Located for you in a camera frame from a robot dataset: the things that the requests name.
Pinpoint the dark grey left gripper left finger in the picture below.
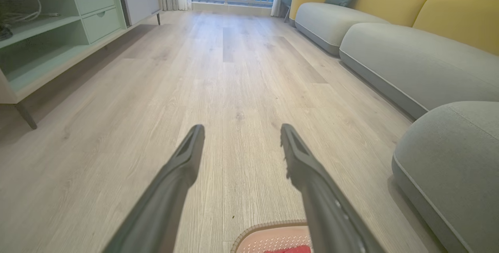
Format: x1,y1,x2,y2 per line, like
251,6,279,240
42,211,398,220
102,124,205,253

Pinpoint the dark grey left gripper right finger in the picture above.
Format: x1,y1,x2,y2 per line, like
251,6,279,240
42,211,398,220
280,123,387,253

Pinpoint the red garment with white trim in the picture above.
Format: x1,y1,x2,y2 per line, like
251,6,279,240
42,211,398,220
264,245,311,253

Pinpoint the white laundry basket brown rim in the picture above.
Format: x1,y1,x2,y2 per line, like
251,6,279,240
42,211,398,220
231,220,312,253

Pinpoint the long grey sofa seat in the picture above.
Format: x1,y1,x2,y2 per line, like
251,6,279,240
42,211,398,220
339,22,499,119

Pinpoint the small grey sofa seat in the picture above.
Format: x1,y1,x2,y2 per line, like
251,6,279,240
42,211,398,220
295,3,390,56

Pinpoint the grey sofa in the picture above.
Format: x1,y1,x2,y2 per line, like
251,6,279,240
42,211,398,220
392,101,499,253

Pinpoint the large mint green drawer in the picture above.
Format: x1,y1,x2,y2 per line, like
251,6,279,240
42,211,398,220
82,7,121,44

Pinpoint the mint green TV cabinet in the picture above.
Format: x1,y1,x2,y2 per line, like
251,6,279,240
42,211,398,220
0,0,162,130

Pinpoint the blue-grey chair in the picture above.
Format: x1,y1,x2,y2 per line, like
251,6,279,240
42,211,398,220
281,0,293,23

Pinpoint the long yellow sofa backrest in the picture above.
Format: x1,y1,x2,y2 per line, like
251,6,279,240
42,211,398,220
289,0,437,27

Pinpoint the short yellow sofa backrest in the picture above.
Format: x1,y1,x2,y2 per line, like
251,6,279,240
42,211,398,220
412,0,499,55

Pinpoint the white cable on shelf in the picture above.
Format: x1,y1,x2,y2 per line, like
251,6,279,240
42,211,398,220
0,0,61,25

